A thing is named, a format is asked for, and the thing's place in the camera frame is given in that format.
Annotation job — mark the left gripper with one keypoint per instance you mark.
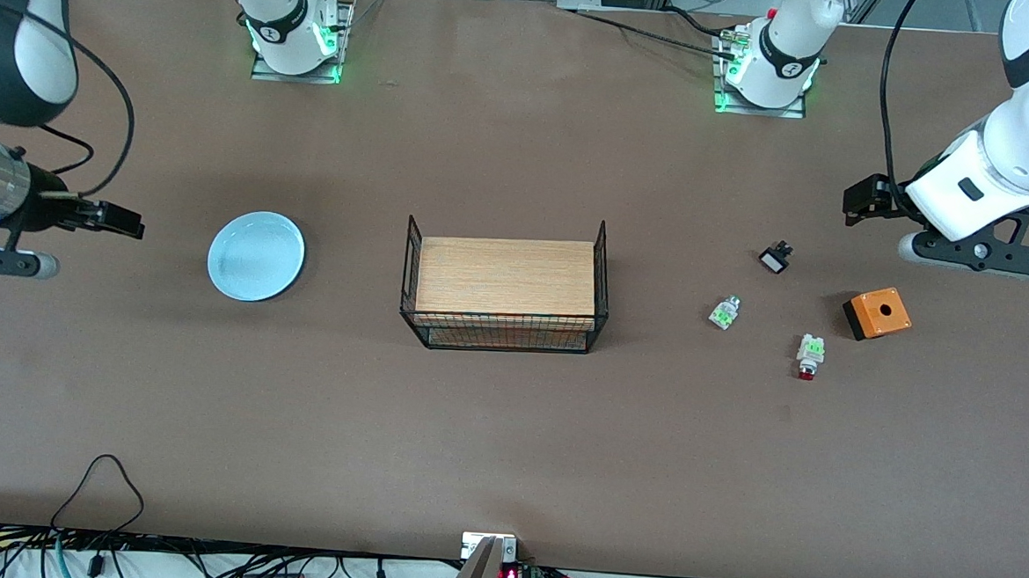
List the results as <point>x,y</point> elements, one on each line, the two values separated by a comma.
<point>877,201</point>

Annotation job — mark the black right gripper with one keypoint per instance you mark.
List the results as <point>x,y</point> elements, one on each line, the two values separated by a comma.
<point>46,201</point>

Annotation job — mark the red push button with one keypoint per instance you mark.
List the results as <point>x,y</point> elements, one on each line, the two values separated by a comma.
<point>811,353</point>

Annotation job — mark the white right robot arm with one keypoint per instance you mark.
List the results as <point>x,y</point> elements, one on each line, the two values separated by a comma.
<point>44,62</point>

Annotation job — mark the black square white-face button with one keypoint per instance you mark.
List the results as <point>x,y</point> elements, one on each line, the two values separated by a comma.
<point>775,259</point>

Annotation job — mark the light blue round plate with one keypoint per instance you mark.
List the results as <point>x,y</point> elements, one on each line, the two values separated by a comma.
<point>255,256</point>

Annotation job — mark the green push button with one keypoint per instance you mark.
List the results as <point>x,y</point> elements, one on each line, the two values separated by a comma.
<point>725,313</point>

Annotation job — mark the red LED display board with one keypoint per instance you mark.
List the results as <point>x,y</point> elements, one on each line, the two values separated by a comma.
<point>513,576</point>

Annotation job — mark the orange button enclosure box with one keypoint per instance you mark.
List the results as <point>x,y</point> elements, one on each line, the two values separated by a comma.
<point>879,313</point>

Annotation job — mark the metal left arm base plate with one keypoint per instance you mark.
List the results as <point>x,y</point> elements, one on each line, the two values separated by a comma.
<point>725,102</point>

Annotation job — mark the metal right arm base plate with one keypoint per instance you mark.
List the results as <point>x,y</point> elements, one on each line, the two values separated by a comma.
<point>338,51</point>

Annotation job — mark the silver metal bracket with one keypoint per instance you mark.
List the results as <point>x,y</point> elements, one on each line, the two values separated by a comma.
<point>473,542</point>

